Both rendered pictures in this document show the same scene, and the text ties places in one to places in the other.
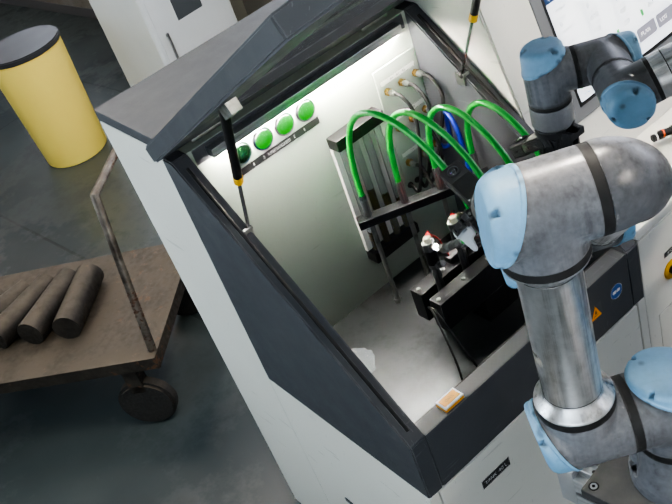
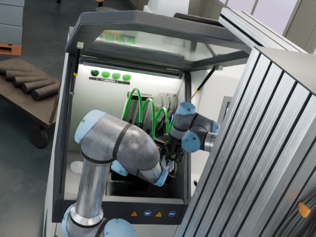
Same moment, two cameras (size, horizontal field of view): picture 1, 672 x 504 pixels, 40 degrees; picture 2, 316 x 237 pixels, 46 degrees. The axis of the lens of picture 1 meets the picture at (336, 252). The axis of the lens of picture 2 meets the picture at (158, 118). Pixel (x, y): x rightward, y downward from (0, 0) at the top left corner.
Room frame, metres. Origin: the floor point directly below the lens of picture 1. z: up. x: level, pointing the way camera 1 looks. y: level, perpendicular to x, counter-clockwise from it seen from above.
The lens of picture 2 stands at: (0.00, -0.49, 2.25)
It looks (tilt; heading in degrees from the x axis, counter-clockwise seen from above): 30 degrees down; 7
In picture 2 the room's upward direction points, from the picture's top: 17 degrees clockwise
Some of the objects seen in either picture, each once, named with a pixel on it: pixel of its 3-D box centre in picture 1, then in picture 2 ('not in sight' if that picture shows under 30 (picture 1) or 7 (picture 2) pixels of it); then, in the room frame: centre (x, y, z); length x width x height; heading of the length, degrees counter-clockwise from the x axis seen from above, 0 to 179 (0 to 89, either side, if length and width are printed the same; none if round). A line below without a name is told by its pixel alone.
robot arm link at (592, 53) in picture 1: (607, 63); (204, 128); (1.35, -0.54, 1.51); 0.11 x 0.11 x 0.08; 78
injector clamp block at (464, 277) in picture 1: (483, 278); (139, 175); (1.66, -0.30, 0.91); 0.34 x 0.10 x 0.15; 117
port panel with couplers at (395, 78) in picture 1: (413, 118); (163, 109); (1.95, -0.29, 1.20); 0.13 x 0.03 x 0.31; 117
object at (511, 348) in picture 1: (530, 361); (123, 210); (1.39, -0.30, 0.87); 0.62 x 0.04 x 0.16; 117
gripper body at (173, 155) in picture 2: (562, 152); (174, 146); (1.38, -0.44, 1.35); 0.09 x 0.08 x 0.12; 27
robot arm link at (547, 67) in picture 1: (547, 73); (185, 116); (1.38, -0.44, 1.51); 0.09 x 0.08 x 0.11; 78
